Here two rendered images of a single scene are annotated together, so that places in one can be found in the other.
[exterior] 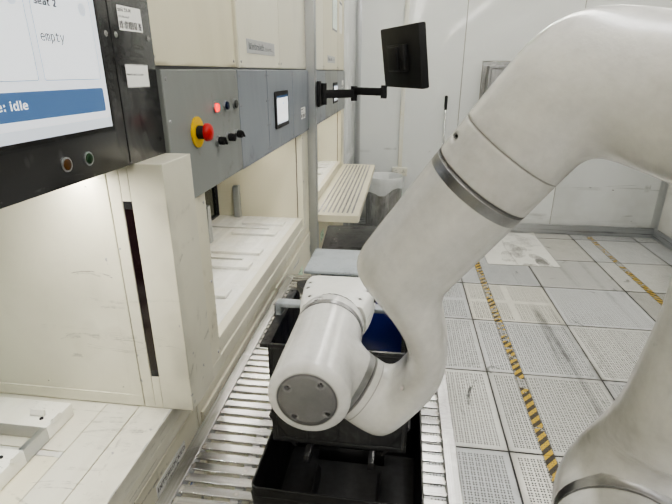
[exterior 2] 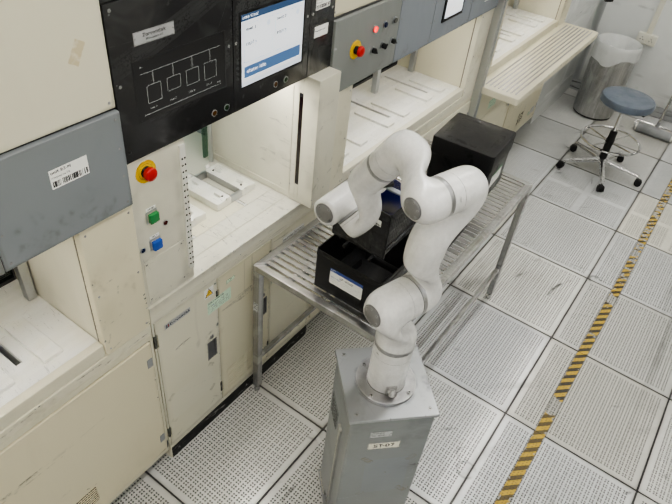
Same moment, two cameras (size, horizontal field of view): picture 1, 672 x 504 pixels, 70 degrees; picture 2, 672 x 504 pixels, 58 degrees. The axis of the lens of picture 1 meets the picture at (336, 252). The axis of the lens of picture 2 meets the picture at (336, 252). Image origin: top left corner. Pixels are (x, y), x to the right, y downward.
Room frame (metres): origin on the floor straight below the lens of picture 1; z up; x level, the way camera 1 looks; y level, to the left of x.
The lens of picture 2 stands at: (-0.85, -0.56, 2.28)
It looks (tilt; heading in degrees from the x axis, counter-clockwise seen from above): 40 degrees down; 24
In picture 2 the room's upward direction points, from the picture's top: 7 degrees clockwise
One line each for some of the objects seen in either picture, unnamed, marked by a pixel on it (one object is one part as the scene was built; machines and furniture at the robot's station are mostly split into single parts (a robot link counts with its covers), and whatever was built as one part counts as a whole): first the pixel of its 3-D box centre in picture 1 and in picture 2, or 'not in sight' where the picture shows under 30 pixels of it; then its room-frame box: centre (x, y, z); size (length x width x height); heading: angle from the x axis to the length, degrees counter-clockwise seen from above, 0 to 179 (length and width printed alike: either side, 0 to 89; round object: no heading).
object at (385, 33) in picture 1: (372, 67); not in sight; (2.44, -0.17, 1.57); 0.53 x 0.40 x 0.36; 82
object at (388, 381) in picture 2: not in sight; (389, 361); (0.33, -0.27, 0.85); 0.19 x 0.19 x 0.18
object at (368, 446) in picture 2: not in sight; (369, 446); (0.33, -0.27, 0.38); 0.28 x 0.28 x 0.76; 37
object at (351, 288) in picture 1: (337, 304); not in sight; (0.59, 0.00, 1.25); 0.11 x 0.10 x 0.07; 172
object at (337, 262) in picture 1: (346, 348); (378, 204); (0.70, -0.02, 1.11); 0.24 x 0.20 x 0.32; 82
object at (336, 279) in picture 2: (345, 471); (367, 264); (0.69, -0.02, 0.85); 0.28 x 0.28 x 0.17; 82
